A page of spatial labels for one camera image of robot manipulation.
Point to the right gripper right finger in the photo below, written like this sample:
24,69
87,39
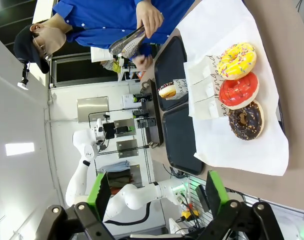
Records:
217,195

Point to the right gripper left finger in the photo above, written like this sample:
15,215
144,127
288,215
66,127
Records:
98,197

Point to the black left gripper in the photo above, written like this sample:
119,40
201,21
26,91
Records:
109,130

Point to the black green drink can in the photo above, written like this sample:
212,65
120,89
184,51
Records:
142,97
146,123
140,113

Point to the chocolate nut donut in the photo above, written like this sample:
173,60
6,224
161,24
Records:
245,120

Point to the metal serving tongs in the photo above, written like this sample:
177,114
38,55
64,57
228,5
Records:
127,46

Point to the red glazed donut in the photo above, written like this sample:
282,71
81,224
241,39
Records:
239,91

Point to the yellow sprinkled donut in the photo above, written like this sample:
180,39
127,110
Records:
237,61

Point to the person right forearm blue sleeve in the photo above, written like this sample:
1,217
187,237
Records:
143,50

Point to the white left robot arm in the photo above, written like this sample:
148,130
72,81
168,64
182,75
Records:
132,197

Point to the person right hand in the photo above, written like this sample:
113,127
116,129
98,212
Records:
144,63

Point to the person left hand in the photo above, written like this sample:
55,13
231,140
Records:
149,17

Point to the black box device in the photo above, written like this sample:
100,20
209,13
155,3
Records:
202,198

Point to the dark folded cloth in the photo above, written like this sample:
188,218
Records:
119,178

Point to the white label box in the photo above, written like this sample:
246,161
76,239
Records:
127,101

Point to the yellow emergency stop box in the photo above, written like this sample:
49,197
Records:
190,214

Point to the grey blue folded cloth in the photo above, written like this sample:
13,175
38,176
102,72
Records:
117,165

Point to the large grey metal plate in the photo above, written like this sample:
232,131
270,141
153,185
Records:
92,108

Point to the large white paper sheet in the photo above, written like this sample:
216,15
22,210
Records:
242,155

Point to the black plastic serving tray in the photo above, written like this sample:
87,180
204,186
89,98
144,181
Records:
170,62
179,140

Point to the chocolate sprinkle white donut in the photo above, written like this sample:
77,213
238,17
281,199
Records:
167,90

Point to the white paper sign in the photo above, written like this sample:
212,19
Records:
99,53

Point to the rectangular ceiling light panel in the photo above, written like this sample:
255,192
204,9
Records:
19,149

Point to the person in blue shirt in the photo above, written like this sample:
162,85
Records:
104,22

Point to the person head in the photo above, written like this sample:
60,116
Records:
52,40

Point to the eyeglasses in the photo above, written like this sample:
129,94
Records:
43,47

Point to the dark navy cap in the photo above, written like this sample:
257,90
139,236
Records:
27,47

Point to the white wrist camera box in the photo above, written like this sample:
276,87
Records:
99,128

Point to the black thin rod frame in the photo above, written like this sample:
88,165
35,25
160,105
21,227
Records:
89,140

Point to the white window frame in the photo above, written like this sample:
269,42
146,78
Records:
84,82

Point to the white camera on mount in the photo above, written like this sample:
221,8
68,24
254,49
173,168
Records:
23,80

